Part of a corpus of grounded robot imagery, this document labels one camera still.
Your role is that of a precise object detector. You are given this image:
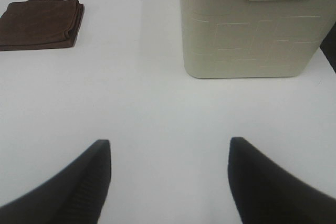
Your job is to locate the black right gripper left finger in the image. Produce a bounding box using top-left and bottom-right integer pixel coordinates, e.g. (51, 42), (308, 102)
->
(1, 140), (111, 223)

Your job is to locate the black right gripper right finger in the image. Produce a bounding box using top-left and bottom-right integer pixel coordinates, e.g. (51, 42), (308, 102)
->
(227, 137), (335, 223)

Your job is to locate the brown towel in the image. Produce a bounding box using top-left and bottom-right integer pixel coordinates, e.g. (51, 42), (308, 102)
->
(1, 0), (85, 51)

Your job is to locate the beige plastic storage bin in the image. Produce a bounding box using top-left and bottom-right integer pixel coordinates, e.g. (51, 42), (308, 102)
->
(180, 0), (335, 79)

